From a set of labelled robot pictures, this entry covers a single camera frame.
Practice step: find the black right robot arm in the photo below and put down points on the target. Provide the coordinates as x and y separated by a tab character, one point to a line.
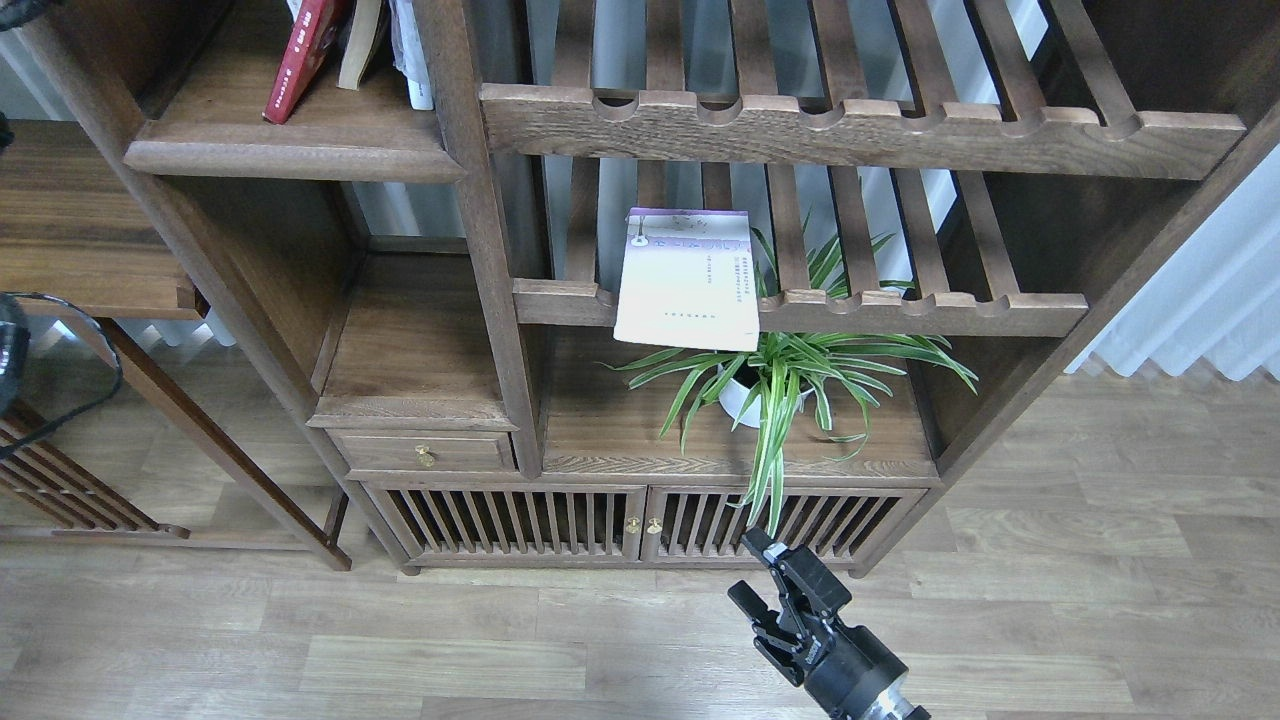
847	671

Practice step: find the pale purple white book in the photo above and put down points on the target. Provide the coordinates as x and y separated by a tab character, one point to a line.
688	280

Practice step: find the green spider plant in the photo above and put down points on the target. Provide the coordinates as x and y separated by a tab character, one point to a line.
853	364

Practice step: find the upright white book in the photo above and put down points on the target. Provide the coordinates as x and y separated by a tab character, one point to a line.
409	57

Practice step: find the red cover book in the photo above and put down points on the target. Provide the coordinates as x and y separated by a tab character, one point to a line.
316	27

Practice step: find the left slatted cabinet door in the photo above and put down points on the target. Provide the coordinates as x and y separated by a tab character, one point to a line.
514	524

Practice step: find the right slatted cabinet door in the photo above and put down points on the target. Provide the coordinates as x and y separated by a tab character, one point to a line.
705	525

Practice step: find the small wooden drawer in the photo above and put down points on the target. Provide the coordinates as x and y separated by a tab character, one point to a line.
417	450

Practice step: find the white curtain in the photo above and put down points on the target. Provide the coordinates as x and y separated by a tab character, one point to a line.
1214	302

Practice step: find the white plant pot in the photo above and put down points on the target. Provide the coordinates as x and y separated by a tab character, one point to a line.
734	395

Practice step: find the upright tan book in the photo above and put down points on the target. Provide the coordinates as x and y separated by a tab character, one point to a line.
367	27

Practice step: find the slatted cabinet door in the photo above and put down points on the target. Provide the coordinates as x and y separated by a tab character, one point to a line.
514	524
705	525

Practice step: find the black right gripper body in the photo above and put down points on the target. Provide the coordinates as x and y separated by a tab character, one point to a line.
847	671

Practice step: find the wooden side shelf unit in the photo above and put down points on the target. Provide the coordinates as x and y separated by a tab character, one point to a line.
72	232

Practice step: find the dark wooden bookshelf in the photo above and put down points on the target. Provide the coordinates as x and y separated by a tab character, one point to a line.
915	169

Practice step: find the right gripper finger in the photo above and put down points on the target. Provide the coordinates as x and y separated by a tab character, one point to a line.
764	548
756	610

